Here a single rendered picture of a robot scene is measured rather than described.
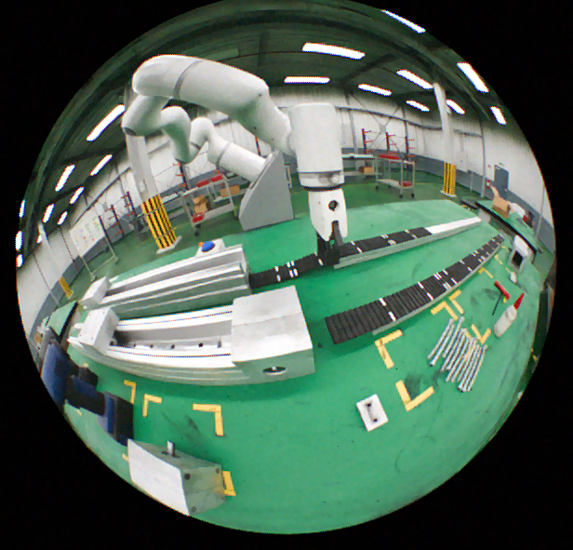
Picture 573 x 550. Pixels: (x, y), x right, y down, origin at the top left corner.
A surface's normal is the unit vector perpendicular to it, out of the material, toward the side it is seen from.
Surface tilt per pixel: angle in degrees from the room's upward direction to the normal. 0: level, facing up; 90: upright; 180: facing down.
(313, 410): 0
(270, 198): 90
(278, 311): 0
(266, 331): 0
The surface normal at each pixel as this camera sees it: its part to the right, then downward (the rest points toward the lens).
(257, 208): 0.20, 0.55
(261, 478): -0.17, -0.79
